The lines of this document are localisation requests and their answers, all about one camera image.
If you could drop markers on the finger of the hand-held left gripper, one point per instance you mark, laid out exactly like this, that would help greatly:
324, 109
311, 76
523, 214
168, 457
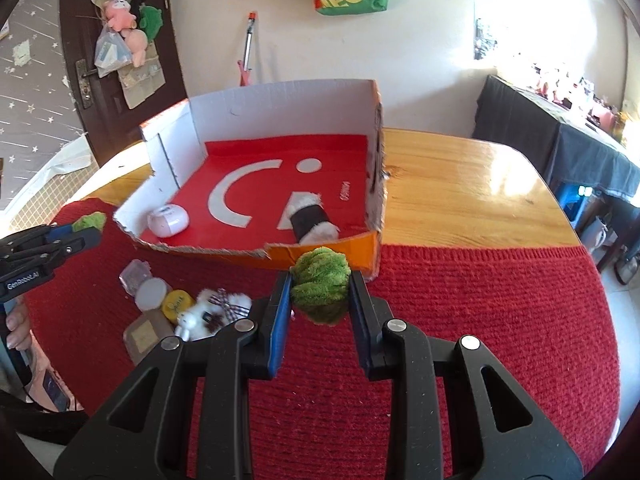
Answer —
82, 242
60, 231

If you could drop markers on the yellow round cap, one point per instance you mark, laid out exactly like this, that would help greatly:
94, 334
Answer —
178, 305

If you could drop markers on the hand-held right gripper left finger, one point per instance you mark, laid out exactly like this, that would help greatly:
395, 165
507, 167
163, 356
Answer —
280, 320

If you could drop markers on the dark brown door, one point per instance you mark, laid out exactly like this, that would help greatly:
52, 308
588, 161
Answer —
170, 35

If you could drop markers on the green plush ball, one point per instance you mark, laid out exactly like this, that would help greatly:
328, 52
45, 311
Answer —
90, 221
320, 285

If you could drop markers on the red knitted mat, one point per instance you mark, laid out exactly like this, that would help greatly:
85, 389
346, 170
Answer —
475, 300

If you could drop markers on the white and pink round device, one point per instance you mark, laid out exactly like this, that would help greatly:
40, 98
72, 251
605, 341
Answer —
168, 220

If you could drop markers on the black phone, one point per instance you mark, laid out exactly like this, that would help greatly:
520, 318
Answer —
55, 387

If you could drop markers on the dark cloth covered table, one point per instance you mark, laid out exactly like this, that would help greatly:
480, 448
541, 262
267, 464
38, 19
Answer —
550, 130

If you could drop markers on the green plush toy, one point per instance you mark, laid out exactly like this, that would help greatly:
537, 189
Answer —
150, 22

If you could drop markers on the person's left hand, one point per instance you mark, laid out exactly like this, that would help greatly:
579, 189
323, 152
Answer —
17, 325

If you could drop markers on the white round jar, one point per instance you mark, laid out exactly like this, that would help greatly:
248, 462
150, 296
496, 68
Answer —
151, 294

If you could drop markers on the white cloth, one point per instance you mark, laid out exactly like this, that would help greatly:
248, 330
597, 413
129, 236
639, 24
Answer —
65, 157

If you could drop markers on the red and white cardboard box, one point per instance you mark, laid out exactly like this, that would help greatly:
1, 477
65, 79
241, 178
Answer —
280, 160

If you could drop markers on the white plush bear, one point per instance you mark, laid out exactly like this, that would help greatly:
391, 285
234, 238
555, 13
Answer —
212, 312

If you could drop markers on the grey square case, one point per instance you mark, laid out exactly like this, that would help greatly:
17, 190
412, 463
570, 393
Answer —
145, 335

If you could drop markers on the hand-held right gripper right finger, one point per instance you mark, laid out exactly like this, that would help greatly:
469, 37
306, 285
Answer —
361, 320

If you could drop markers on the black and white plush roll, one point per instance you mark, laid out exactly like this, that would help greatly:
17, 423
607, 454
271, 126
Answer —
310, 217

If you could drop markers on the beige hanging organizer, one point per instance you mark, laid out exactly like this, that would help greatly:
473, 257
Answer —
140, 80

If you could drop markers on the small clear plastic case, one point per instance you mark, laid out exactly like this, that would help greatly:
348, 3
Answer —
135, 275

